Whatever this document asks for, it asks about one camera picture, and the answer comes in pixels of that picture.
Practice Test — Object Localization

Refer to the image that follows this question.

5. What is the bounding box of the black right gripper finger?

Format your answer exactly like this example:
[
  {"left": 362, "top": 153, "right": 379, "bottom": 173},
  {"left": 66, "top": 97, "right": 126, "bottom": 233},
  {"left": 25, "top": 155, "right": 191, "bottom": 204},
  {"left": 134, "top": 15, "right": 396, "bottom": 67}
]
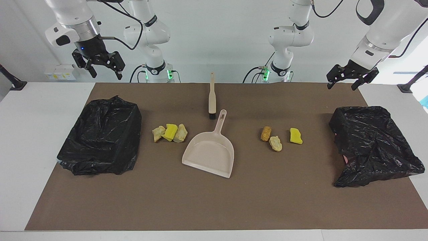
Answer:
[
  {"left": 108, "top": 51, "right": 126, "bottom": 80},
  {"left": 73, "top": 50, "right": 97, "bottom": 78}
]

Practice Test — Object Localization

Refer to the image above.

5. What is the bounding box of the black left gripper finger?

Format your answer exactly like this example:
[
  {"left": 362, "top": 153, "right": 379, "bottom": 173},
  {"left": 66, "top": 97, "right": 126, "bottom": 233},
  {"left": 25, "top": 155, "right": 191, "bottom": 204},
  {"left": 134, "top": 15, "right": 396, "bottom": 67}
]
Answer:
[
  {"left": 351, "top": 69, "right": 379, "bottom": 91},
  {"left": 327, "top": 65, "right": 346, "bottom": 90}
]

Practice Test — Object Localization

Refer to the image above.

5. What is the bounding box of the notched yellow sponge piece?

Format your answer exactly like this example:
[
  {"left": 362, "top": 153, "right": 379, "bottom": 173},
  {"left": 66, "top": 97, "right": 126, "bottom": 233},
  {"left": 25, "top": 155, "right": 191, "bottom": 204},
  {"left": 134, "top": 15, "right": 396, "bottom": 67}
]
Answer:
[{"left": 290, "top": 128, "right": 303, "bottom": 145}]

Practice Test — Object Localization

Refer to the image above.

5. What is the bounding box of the pale orange sponge piece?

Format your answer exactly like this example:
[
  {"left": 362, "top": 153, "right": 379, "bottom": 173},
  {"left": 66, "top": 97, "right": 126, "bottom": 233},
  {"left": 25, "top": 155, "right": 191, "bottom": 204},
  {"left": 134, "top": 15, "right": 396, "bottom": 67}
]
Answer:
[{"left": 152, "top": 126, "right": 167, "bottom": 143}]

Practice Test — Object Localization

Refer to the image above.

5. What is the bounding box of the pale beige sponge piece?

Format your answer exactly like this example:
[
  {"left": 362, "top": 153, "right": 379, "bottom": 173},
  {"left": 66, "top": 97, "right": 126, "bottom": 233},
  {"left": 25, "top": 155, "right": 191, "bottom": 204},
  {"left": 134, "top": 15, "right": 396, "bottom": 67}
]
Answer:
[{"left": 269, "top": 136, "right": 283, "bottom": 152}]

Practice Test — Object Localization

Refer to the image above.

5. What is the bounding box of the pale greenish sponge piece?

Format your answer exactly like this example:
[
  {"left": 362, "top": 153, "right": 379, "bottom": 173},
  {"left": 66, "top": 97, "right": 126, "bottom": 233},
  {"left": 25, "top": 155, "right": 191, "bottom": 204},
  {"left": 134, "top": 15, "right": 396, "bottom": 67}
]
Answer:
[{"left": 173, "top": 124, "right": 188, "bottom": 143}]

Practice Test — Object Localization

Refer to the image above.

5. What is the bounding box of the beige brush with black bristles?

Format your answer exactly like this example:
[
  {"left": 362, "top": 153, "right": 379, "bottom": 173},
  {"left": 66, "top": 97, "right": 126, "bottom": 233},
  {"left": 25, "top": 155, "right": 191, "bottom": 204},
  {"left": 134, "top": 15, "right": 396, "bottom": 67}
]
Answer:
[{"left": 208, "top": 72, "right": 218, "bottom": 120}]

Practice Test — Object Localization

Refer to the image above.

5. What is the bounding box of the beige plastic dustpan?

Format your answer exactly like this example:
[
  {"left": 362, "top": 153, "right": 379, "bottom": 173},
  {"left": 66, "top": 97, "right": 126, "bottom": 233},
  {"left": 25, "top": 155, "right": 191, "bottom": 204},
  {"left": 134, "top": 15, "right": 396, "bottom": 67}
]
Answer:
[{"left": 182, "top": 109, "right": 235, "bottom": 179}]

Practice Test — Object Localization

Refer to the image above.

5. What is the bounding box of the crumpled black bag lined bin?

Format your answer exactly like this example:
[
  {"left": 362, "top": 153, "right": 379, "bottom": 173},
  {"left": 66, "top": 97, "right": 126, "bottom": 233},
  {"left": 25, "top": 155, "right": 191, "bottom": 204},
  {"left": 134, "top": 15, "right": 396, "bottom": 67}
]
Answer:
[{"left": 329, "top": 106, "right": 425, "bottom": 188}]

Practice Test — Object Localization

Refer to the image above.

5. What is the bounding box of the box-shaped bin with black bag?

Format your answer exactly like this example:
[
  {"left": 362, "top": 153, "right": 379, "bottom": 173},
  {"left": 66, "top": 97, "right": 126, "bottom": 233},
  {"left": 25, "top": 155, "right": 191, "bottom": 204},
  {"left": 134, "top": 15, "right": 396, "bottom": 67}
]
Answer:
[{"left": 56, "top": 95, "right": 142, "bottom": 176}]

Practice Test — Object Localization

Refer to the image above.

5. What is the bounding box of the black clamp stand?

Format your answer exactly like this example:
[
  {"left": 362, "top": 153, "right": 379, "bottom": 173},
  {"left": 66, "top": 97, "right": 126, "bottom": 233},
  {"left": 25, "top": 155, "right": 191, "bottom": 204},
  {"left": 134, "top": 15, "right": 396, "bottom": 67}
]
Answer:
[
  {"left": 0, "top": 64, "right": 27, "bottom": 91},
  {"left": 397, "top": 65, "right": 428, "bottom": 93}
]

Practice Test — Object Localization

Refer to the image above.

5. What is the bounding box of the brown table mat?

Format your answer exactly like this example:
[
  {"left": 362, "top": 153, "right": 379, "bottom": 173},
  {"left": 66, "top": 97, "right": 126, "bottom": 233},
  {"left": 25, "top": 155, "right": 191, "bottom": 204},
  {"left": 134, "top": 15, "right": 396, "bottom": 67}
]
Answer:
[{"left": 24, "top": 83, "right": 428, "bottom": 231}]

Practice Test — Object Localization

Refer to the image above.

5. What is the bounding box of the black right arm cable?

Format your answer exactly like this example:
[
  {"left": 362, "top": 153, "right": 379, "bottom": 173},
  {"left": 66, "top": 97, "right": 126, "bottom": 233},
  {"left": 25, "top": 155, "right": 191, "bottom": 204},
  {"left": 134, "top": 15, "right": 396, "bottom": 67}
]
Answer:
[{"left": 99, "top": 0, "right": 144, "bottom": 51}]

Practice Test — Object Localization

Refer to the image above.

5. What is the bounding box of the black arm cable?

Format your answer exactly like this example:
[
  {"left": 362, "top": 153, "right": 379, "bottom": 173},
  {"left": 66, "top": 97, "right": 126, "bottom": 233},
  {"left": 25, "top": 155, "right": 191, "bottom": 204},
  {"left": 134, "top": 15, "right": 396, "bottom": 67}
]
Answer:
[
  {"left": 310, "top": 0, "right": 428, "bottom": 58},
  {"left": 99, "top": 0, "right": 144, "bottom": 51}
]

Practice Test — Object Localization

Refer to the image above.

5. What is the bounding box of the black right base cable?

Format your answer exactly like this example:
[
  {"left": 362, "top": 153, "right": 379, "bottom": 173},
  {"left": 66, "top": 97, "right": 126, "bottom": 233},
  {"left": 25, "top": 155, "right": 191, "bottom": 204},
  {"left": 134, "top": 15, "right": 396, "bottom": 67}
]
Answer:
[{"left": 130, "top": 65, "right": 147, "bottom": 83}]

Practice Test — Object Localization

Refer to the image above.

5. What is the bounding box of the black base cable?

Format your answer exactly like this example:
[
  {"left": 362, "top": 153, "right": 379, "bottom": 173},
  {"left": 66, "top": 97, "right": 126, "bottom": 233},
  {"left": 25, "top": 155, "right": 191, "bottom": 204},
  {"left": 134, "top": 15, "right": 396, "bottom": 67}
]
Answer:
[
  {"left": 242, "top": 66, "right": 268, "bottom": 83},
  {"left": 130, "top": 65, "right": 147, "bottom": 83}
]

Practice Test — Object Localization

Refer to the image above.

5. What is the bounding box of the white wall socket box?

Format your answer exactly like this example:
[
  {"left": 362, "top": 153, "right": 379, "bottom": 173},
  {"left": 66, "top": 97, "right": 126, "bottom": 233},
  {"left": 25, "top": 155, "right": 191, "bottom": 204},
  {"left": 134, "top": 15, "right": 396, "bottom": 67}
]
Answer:
[{"left": 44, "top": 64, "right": 77, "bottom": 81}]

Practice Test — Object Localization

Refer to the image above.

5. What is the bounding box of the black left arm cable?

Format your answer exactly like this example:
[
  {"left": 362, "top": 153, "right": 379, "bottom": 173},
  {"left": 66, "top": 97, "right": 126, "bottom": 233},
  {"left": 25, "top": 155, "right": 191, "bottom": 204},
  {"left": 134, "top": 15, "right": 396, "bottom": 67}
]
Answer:
[{"left": 310, "top": 0, "right": 428, "bottom": 58}]

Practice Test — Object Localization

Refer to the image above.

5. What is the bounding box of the black left base cable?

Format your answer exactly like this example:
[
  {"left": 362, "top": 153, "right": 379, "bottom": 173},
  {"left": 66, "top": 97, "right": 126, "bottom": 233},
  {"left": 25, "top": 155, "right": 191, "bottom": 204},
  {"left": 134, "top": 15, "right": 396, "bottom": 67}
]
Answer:
[{"left": 242, "top": 66, "right": 268, "bottom": 83}]

